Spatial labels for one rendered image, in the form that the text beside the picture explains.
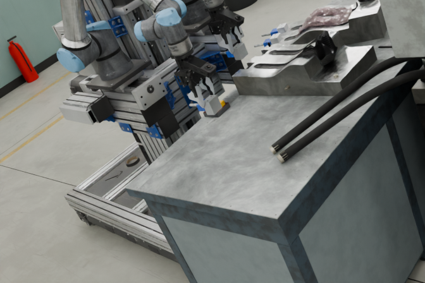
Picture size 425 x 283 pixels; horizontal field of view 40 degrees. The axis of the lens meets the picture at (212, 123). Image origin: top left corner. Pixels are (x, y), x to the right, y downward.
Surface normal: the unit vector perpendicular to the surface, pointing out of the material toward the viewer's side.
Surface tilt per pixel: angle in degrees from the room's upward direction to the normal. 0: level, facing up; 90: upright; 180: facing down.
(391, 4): 90
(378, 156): 90
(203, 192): 0
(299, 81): 90
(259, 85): 90
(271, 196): 0
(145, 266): 0
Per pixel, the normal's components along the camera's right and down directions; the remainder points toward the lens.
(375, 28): -0.37, 0.55
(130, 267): -0.37, -0.83
